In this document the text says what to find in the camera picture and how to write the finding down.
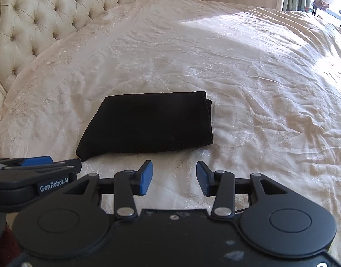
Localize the black cable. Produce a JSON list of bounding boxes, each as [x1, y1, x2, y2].
[[234, 195, 252, 215]]

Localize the dark red cloth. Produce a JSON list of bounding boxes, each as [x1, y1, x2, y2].
[[0, 220, 21, 260]]

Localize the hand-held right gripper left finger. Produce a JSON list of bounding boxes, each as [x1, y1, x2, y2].
[[63, 160, 154, 219]]

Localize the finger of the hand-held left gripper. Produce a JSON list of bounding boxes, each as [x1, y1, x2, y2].
[[0, 158, 82, 180], [0, 156, 53, 171]]

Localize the cream tufted headboard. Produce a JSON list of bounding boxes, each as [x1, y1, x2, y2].
[[0, 0, 150, 96]]

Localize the black pants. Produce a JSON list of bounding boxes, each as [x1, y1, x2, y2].
[[76, 90, 215, 162]]

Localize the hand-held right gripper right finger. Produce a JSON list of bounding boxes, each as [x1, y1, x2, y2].
[[196, 160, 288, 218]]

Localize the cream embroidered bedspread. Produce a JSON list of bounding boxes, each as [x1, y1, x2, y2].
[[0, 0, 341, 267]]

